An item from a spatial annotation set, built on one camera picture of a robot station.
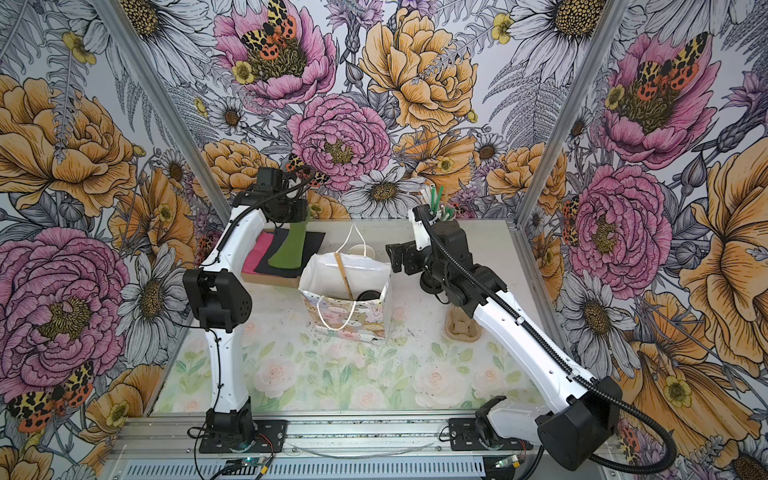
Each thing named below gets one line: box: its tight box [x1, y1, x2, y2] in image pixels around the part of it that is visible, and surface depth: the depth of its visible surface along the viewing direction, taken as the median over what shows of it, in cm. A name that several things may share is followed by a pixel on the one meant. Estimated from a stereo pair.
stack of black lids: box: [420, 271, 443, 295], surface depth 104 cm
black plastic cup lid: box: [356, 290, 381, 301], surface depth 85 cm
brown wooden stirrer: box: [334, 252, 354, 300], surface depth 83 cm
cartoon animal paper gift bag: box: [298, 253, 391, 344], surface depth 81 cm
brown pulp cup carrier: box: [445, 306, 483, 343], surface depth 91 cm
